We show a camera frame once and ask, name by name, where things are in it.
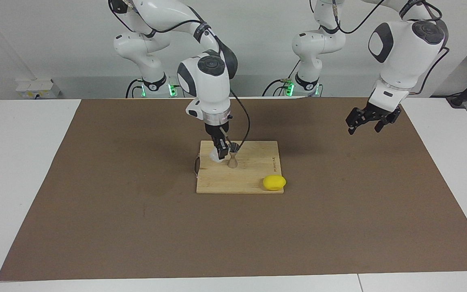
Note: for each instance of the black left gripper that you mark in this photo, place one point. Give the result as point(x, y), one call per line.
point(383, 111)

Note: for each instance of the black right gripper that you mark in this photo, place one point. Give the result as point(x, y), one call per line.
point(216, 129)

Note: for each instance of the small clear plastic cup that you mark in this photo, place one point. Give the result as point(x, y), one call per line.
point(214, 156)

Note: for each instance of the metal hourglass jigger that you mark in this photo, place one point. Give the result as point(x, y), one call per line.
point(232, 163)

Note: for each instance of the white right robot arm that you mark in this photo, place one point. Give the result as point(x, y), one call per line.
point(213, 93)

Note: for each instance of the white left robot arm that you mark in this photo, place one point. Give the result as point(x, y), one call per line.
point(403, 52)

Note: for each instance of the bamboo cutting board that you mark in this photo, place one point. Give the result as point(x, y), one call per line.
point(249, 170)

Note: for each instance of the yellow lemon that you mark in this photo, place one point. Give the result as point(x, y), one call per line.
point(274, 183)

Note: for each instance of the brown table mat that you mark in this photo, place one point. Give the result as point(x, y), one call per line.
point(233, 235)

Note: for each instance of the white wall socket box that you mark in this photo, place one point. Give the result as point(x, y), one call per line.
point(35, 87)

